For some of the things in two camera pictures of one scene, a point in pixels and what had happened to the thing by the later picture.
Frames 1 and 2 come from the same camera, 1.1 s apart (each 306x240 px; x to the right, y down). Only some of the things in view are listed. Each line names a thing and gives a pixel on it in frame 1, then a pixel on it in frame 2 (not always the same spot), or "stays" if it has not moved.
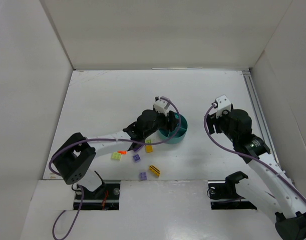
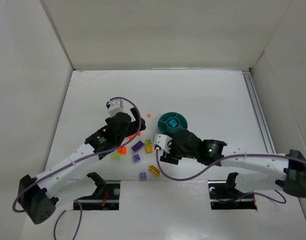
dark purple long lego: (137, 148) stays
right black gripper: (212, 123) -> (171, 155)
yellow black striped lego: (154, 170) stays
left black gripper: (172, 120) -> (135, 122)
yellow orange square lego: (148, 148) stays
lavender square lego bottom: (142, 176) stays
